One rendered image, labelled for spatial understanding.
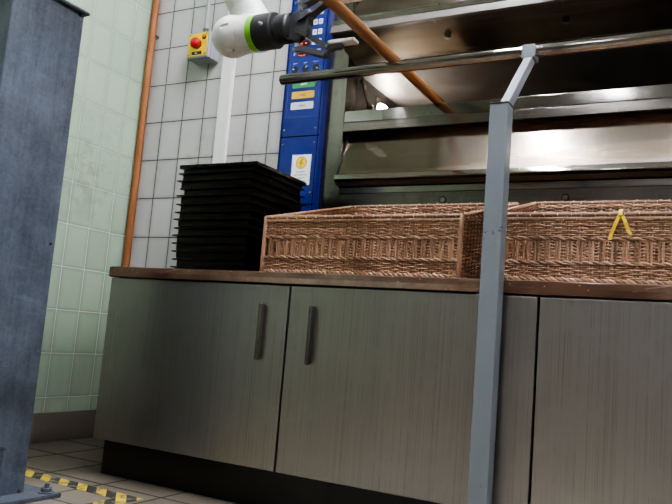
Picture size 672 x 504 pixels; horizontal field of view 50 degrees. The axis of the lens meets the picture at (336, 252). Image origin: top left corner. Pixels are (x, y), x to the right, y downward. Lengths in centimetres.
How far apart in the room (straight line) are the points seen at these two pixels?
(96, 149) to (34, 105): 94
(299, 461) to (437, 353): 43
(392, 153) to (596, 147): 62
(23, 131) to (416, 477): 120
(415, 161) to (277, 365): 84
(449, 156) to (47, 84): 115
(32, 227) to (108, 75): 115
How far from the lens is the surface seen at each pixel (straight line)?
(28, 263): 186
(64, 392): 275
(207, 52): 279
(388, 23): 233
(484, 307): 152
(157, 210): 283
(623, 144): 216
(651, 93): 219
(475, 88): 266
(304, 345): 175
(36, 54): 192
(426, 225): 170
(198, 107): 282
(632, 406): 152
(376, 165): 234
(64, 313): 271
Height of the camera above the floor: 43
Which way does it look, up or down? 7 degrees up
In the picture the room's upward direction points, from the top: 5 degrees clockwise
